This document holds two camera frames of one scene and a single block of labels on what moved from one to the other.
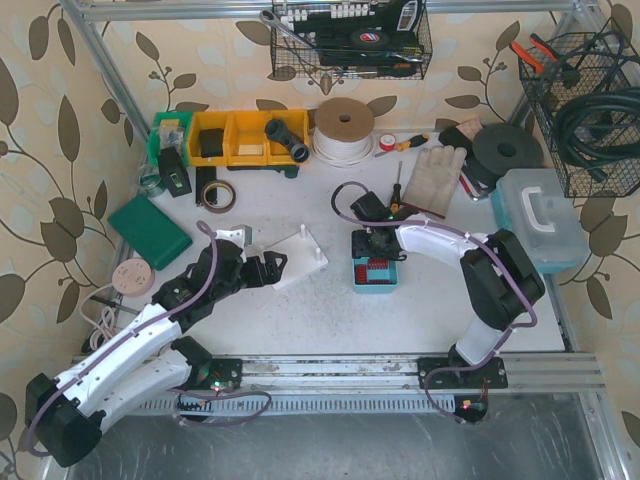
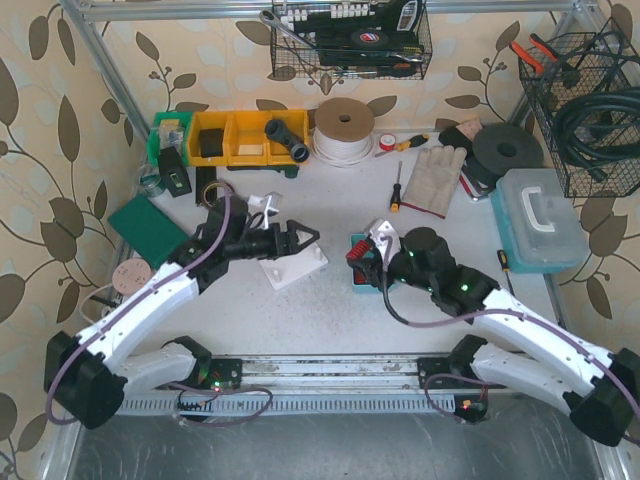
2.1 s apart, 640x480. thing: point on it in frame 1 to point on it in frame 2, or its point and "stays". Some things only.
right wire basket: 584,93 stays
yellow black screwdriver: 412,142 stays
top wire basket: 351,38 stays
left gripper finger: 273,271 to 293,226
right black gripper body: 373,240 to 373,270
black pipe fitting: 299,149 stays
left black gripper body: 254,272 to 288,238
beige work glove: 433,181 stays
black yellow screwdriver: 395,202 stays
